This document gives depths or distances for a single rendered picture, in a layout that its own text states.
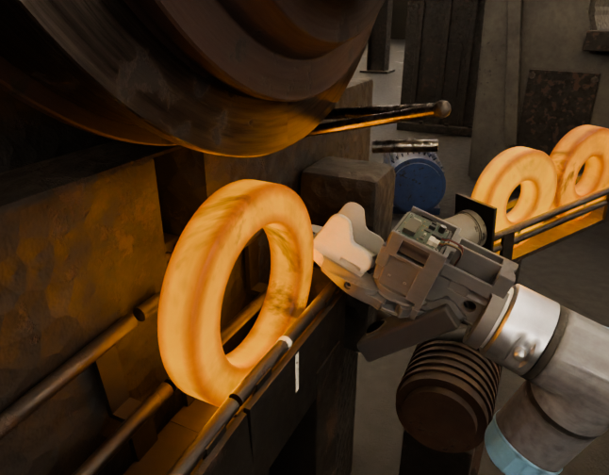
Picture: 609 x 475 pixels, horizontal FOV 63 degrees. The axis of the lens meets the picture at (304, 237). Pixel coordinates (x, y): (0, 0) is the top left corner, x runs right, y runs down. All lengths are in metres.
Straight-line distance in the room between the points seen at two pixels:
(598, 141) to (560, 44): 2.09
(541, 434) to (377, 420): 0.88
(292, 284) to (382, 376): 1.07
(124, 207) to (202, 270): 0.08
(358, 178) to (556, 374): 0.27
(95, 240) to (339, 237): 0.23
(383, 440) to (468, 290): 0.90
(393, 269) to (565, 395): 0.18
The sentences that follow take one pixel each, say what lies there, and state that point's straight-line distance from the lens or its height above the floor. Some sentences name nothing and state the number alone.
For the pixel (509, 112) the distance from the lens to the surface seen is 3.06.
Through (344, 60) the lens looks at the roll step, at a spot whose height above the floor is 0.93.
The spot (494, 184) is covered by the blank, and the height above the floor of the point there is 0.75.
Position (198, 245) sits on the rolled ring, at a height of 0.82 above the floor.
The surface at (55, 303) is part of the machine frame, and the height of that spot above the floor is 0.80.
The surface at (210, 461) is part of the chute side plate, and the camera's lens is 0.36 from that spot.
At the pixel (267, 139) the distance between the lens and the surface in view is 0.33.
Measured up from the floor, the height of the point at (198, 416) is 0.66.
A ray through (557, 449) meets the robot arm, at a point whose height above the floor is 0.60.
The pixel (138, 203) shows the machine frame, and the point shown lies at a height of 0.84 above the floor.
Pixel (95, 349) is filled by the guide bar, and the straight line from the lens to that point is 0.37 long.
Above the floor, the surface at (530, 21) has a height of 0.92.
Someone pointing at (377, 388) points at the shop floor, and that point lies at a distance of 1.47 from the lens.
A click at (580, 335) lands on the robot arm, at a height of 0.72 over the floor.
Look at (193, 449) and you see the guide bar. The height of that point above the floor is 0.71.
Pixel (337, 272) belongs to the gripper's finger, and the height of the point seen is 0.74.
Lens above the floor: 0.97
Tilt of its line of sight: 25 degrees down
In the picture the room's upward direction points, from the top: straight up
